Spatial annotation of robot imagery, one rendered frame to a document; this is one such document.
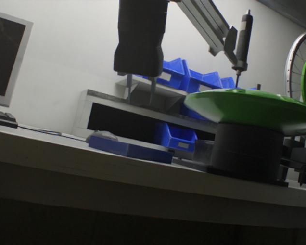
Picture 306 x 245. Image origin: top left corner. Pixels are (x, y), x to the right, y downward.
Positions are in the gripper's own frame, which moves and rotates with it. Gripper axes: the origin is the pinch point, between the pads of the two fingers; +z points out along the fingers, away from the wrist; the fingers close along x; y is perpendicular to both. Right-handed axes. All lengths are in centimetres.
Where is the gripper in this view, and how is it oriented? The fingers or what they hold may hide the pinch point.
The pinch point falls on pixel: (139, 104)
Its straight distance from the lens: 52.4
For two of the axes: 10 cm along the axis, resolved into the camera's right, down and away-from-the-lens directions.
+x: 9.6, 1.8, -2.3
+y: -2.8, 3.2, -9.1
